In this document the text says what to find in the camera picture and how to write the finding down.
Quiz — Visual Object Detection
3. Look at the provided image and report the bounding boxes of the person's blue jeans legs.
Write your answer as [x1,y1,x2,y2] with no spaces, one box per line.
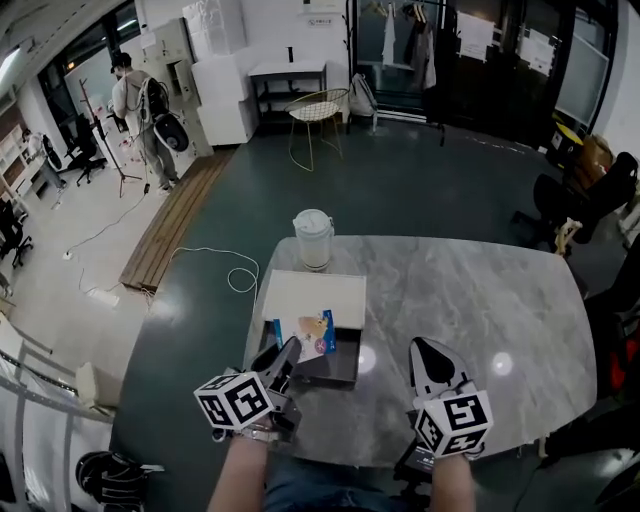
[263,453,431,512]

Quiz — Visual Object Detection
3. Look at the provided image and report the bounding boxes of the beige metal locker cabinet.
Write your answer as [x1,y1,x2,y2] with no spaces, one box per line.
[139,17,215,160]

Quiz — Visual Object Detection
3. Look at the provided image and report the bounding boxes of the large white foam box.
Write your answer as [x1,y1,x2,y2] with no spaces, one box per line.
[197,97,259,146]
[192,54,251,106]
[182,0,247,59]

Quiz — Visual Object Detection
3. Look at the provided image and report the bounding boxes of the black tripod stand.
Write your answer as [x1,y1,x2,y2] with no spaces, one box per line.
[97,112,145,199]

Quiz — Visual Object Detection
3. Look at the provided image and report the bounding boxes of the black box with white lid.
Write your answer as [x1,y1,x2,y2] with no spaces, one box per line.
[243,269,368,392]

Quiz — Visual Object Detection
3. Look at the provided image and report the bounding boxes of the fluorescent ceiling light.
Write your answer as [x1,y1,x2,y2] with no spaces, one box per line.
[0,47,24,84]

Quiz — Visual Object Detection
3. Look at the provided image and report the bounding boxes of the white looped floor cable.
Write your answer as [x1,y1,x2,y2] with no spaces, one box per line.
[169,245,261,301]

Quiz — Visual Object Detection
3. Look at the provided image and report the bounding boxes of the person's right forearm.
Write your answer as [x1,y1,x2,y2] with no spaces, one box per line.
[427,452,476,512]

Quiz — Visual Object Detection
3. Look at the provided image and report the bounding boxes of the long white floor cable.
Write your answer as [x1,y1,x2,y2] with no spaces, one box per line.
[62,189,151,261]

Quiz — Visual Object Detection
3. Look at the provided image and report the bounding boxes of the silver wrist bracelet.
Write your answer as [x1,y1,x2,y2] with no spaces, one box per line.
[231,423,280,444]

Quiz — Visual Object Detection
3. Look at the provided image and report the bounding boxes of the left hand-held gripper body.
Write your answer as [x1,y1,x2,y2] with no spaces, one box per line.
[193,370,304,445]

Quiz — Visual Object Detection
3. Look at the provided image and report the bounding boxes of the grey hanging coat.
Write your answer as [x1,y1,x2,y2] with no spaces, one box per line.
[404,17,437,91]

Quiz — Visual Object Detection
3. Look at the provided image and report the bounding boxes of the black gaming chair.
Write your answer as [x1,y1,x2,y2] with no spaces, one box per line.
[512,152,640,246]

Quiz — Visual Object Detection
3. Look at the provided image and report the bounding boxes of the grey backpack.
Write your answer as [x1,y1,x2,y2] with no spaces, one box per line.
[348,73,379,119]

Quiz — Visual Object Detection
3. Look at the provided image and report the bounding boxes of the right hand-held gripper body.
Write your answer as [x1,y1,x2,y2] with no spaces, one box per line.
[405,383,495,461]

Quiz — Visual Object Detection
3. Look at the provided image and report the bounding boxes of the black clothes rack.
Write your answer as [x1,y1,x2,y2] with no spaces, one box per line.
[344,0,459,146]

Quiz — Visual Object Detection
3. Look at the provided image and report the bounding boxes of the yellow black crate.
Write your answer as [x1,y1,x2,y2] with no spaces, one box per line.
[547,112,586,166]

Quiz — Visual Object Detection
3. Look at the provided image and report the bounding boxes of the black white striped backpack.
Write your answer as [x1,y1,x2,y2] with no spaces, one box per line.
[74,449,165,512]

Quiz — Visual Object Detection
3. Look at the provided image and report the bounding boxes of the beige cardboard piece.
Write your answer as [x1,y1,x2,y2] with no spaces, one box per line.
[74,362,124,416]

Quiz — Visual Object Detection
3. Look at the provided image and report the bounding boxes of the brown wooden platform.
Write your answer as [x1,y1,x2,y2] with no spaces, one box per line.
[119,149,236,291]

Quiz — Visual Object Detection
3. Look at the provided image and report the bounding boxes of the brown paper bag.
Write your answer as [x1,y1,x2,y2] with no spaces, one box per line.
[579,134,615,189]

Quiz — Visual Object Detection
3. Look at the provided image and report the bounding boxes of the white metal shelf rack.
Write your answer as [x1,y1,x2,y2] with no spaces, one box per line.
[0,344,119,512]

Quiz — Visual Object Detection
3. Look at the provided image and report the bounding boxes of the black display device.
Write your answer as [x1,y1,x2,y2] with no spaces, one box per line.
[397,439,436,476]

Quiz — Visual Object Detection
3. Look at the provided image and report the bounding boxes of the white paper sheet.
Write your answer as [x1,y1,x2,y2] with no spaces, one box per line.
[519,28,556,76]
[457,12,496,64]

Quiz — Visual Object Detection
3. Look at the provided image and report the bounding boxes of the black office chair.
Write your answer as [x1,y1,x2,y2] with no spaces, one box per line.
[64,113,107,187]
[0,199,34,269]

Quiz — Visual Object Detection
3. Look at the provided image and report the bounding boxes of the person's left forearm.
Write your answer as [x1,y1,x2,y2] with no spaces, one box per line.
[207,434,274,512]

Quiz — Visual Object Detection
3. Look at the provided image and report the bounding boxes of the white bookshelf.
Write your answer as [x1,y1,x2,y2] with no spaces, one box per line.
[0,124,41,201]

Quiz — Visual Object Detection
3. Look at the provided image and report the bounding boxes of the white lidded jug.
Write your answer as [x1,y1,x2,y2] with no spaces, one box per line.
[292,208,335,275]

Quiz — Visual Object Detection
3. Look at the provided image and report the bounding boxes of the white hanging garment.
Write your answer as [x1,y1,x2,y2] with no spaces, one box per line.
[382,4,397,66]

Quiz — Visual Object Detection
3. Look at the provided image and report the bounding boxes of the gold wire chair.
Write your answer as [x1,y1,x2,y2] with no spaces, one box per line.
[284,88,351,172]

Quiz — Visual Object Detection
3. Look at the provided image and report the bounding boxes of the wooden coat stand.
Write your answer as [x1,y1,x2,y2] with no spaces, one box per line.
[77,77,109,151]

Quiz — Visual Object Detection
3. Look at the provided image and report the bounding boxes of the white top side table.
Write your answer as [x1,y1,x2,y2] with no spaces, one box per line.
[248,59,329,124]

